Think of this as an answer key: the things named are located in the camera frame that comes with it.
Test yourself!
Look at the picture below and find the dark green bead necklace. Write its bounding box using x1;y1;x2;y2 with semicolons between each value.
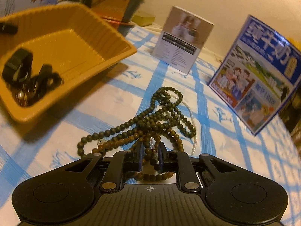
76;86;197;157

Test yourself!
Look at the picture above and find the orange plastic tray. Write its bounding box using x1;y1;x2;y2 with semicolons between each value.
1;3;137;123

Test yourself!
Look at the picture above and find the blue checked tablecloth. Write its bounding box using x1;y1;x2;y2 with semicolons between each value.
1;27;300;225

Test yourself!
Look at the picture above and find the small white product box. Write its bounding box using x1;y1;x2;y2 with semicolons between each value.
151;6;214;74

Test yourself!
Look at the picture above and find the blue milk carton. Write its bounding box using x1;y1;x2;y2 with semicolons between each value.
209;15;300;135

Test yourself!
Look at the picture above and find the flat yellow cardboard box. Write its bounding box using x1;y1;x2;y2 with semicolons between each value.
132;11;155;27

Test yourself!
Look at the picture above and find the middle orange-label food bowl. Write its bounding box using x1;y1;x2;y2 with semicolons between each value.
81;0;144;23

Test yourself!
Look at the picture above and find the black ring jewelry in tray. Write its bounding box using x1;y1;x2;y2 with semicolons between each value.
26;64;63;101

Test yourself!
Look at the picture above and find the black bracelet in tray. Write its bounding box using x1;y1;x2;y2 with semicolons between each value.
2;47;34;88

